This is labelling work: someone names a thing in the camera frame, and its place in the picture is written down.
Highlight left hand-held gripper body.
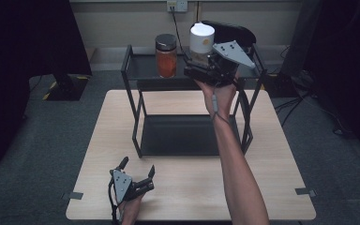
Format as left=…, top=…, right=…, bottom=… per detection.
left=109, top=168, right=139, bottom=204

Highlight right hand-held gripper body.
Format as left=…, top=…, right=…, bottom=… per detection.
left=205, top=40, right=257, bottom=88

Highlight black power cable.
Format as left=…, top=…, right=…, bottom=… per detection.
left=170, top=7, right=189, bottom=61

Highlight black floor cables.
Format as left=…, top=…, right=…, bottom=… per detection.
left=274, top=88, right=353, bottom=139

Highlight grey tape strip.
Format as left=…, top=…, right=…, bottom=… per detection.
left=61, top=191, right=84, bottom=202
left=294, top=187, right=318, bottom=198

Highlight grey plug black cable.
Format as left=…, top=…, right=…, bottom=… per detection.
left=211, top=83, right=233, bottom=126

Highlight person's left hand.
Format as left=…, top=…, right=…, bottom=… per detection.
left=118, top=192, right=145, bottom=225

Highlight white wall outlet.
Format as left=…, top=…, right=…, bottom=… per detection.
left=166, top=0, right=188, bottom=13

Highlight orange contents glass jar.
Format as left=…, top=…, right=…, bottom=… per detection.
left=155, top=33, right=178, bottom=79

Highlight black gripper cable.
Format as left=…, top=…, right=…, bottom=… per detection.
left=107, top=178, right=120, bottom=225

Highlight dark curtain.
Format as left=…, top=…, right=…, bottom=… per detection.
left=289, top=0, right=360, bottom=158
left=0, top=0, right=92, bottom=172

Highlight person's right hand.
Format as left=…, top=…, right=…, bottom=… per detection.
left=195, top=78, right=238, bottom=122

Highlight black chair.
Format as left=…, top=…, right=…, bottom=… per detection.
left=196, top=20, right=258, bottom=49

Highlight black stand base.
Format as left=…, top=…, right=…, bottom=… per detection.
left=41, top=72, right=90, bottom=102
left=263, top=72, right=298, bottom=98

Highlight black metal shelf rack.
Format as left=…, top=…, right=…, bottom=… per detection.
left=120, top=43, right=268, bottom=158

